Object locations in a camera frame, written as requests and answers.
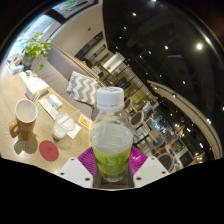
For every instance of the blue tissue pack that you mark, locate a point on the blue tissue pack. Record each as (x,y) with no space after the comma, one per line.
(17,69)

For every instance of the group of dining chairs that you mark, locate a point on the group of dining chairs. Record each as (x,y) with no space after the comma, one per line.
(150,140)

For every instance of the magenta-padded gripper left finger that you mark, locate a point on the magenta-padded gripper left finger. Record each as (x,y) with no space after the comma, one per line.
(75,171)

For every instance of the brown mug with white inside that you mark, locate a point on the brown mug with white inside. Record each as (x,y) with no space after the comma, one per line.
(25,116)

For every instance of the grey white chevron cushion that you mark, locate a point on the grey white chevron cushion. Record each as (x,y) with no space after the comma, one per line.
(81,88)

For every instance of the grey curved sofa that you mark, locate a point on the grey curved sofa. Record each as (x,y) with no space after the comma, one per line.
(58,71)

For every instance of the green-labelled clear drink bottle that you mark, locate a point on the green-labelled clear drink bottle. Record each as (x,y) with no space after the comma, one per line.
(111,146)

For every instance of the group of ceiling lights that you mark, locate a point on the group of ceiling lights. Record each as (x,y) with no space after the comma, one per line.
(199,46)

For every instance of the white paper napkin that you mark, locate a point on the white paper napkin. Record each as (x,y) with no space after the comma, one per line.
(75,131)

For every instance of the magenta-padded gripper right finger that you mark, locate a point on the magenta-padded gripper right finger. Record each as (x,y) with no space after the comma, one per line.
(148,170)

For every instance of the clear plastic cup with straw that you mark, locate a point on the clear plastic cup with straw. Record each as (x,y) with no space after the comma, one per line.
(60,130)

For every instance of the window with festive decals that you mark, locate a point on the window with festive decals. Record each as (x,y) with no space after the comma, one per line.
(40,26)

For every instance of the flat round red coaster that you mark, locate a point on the flat round red coaster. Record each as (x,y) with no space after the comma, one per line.
(49,150)

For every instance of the green potted plant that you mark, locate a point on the green potted plant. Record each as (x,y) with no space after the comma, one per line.
(35,50)

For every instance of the small white blue box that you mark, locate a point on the small white blue box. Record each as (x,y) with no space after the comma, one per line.
(54,101)

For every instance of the white paper packet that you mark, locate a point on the white paper packet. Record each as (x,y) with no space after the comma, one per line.
(49,110)

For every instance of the yellow card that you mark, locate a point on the yellow card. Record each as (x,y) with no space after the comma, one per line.
(84,121)

